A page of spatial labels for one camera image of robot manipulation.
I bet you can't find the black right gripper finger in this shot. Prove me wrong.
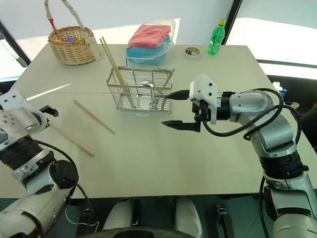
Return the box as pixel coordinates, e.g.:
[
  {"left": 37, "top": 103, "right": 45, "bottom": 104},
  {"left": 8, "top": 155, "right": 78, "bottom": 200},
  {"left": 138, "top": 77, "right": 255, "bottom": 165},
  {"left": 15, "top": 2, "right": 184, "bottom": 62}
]
[
  {"left": 161, "top": 119, "right": 202, "bottom": 133},
  {"left": 168, "top": 90, "right": 190, "bottom": 101}
]

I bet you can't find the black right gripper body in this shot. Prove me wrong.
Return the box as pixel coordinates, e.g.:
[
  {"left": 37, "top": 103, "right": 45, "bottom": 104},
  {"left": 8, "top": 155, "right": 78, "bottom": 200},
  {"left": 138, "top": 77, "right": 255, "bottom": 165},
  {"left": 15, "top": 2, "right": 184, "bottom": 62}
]
[{"left": 191, "top": 98, "right": 211, "bottom": 124}]

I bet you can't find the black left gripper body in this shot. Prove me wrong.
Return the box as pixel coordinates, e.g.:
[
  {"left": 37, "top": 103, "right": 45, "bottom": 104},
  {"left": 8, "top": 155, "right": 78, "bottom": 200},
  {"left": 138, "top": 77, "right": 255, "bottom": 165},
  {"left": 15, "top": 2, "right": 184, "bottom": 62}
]
[{"left": 37, "top": 105, "right": 59, "bottom": 122}]

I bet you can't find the metal spoon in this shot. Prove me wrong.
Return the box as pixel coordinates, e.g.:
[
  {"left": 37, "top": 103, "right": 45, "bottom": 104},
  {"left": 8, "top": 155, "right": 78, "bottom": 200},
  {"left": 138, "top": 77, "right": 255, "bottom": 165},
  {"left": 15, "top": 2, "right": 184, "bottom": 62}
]
[{"left": 135, "top": 80, "right": 155, "bottom": 100}]

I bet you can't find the white drip tray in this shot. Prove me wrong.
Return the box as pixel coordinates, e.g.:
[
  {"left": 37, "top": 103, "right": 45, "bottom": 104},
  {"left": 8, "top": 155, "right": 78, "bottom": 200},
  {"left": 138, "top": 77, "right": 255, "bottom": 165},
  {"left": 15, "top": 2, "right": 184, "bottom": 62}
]
[{"left": 118, "top": 108, "right": 172, "bottom": 118}]

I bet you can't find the wooden chopstick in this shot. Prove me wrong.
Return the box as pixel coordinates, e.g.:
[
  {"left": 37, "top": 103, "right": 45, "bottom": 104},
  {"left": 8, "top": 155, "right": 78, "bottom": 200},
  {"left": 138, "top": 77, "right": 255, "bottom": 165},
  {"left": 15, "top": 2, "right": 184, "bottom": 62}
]
[
  {"left": 48, "top": 122, "right": 95, "bottom": 157},
  {"left": 73, "top": 99, "right": 116, "bottom": 135},
  {"left": 102, "top": 36, "right": 128, "bottom": 94},
  {"left": 99, "top": 38, "right": 131, "bottom": 99}
]

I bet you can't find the small round metal tin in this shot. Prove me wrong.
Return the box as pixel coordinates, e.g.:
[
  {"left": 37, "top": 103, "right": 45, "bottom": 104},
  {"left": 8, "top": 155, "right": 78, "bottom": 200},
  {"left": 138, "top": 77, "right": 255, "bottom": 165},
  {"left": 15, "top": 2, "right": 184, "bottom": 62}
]
[{"left": 184, "top": 46, "right": 201, "bottom": 60}]

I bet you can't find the blue folded towel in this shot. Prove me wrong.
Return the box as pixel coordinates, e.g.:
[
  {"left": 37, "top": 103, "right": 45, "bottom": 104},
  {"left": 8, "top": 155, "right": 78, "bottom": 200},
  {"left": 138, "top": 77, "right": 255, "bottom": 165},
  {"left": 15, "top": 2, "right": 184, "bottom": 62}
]
[{"left": 126, "top": 34, "right": 172, "bottom": 65}]

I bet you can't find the green bottle with yellow cap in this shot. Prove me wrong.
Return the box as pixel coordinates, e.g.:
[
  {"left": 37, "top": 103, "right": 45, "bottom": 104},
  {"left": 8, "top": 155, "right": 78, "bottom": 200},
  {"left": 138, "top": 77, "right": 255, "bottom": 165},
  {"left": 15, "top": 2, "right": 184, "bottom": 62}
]
[{"left": 207, "top": 19, "right": 227, "bottom": 56}]

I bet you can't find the clear plastic bag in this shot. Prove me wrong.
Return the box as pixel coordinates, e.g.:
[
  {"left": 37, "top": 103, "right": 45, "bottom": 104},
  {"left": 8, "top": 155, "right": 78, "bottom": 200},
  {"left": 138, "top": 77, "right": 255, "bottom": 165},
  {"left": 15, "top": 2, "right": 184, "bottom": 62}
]
[{"left": 125, "top": 19, "right": 177, "bottom": 66}]

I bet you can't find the red folded towel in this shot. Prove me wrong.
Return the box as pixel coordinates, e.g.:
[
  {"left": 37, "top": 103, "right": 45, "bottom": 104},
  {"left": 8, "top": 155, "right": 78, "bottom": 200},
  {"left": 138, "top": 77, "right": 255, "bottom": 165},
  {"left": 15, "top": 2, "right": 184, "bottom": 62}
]
[{"left": 128, "top": 23, "right": 172, "bottom": 49}]

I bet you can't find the white fabric tag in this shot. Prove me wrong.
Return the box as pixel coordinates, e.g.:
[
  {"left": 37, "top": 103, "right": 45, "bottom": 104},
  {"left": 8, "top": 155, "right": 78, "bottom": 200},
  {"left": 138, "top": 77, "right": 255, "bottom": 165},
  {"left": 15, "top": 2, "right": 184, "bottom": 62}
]
[{"left": 86, "top": 36, "right": 103, "bottom": 61}]

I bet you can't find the white and blue bottle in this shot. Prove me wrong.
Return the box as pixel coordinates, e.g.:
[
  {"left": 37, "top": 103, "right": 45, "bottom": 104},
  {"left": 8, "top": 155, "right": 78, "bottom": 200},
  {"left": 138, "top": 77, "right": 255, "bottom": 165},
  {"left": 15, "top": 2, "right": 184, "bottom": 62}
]
[{"left": 272, "top": 80, "right": 289, "bottom": 96}]

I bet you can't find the white rounded shell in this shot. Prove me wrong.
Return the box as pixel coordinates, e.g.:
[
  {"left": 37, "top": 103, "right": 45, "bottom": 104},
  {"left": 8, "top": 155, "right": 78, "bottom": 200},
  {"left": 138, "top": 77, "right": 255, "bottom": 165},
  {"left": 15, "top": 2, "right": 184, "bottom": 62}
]
[
  {"left": 173, "top": 197, "right": 203, "bottom": 238},
  {"left": 102, "top": 198, "right": 136, "bottom": 231}
]

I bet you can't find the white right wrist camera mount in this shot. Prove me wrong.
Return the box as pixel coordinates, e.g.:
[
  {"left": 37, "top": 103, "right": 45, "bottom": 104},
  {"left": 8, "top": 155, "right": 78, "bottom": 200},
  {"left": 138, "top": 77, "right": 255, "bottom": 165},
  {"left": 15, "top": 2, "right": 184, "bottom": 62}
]
[{"left": 189, "top": 73, "right": 219, "bottom": 125}]

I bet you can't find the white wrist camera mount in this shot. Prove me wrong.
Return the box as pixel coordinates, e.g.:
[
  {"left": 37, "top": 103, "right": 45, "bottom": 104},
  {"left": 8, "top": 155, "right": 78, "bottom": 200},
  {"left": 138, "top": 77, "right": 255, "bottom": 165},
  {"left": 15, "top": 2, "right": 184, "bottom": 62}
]
[
  {"left": 0, "top": 88, "right": 48, "bottom": 149},
  {"left": 189, "top": 73, "right": 219, "bottom": 125}
]

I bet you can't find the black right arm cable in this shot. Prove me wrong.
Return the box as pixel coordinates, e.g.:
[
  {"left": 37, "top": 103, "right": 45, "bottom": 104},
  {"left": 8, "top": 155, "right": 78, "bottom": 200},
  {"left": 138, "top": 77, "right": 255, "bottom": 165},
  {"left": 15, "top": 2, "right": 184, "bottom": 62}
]
[{"left": 202, "top": 88, "right": 303, "bottom": 140}]

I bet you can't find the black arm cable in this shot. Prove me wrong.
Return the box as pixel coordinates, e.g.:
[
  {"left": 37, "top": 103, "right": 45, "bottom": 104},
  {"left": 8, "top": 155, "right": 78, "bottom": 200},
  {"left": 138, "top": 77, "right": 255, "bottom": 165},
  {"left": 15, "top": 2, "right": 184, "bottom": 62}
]
[
  {"left": 202, "top": 88, "right": 303, "bottom": 140},
  {"left": 37, "top": 141, "right": 96, "bottom": 224}
]

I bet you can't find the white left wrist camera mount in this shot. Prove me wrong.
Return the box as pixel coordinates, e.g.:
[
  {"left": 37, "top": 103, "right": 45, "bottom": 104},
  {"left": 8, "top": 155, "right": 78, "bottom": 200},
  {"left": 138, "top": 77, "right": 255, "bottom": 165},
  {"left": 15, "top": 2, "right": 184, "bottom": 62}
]
[{"left": 0, "top": 88, "right": 48, "bottom": 149}]

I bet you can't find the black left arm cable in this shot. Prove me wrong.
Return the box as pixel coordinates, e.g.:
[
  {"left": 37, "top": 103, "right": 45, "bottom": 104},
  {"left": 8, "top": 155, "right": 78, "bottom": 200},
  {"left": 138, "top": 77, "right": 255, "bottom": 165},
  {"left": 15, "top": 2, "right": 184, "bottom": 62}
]
[{"left": 37, "top": 141, "right": 96, "bottom": 224}]

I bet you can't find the metal wire basket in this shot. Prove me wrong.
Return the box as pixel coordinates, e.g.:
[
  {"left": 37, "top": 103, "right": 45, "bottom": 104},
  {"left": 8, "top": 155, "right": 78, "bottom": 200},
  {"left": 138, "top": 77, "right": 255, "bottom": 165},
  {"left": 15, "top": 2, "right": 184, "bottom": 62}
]
[{"left": 106, "top": 58, "right": 176, "bottom": 116}]

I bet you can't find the wicker basket with rope handle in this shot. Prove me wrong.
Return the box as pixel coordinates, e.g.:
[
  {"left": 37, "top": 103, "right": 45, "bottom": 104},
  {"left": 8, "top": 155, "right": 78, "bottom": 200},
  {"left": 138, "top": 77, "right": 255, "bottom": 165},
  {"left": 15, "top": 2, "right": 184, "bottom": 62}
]
[{"left": 44, "top": 0, "right": 99, "bottom": 66}]

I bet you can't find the black window frame bar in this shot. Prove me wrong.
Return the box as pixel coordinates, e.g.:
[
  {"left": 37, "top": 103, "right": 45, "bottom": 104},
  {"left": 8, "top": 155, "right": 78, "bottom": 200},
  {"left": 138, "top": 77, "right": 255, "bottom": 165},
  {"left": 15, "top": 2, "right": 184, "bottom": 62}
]
[
  {"left": 223, "top": 0, "right": 244, "bottom": 46},
  {"left": 0, "top": 19, "right": 32, "bottom": 68}
]

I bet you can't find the thin white wire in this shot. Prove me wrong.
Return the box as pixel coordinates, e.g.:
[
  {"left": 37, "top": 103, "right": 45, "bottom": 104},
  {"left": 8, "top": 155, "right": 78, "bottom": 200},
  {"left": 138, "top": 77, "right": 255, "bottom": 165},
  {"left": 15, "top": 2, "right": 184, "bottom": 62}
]
[{"left": 65, "top": 210, "right": 100, "bottom": 228}]

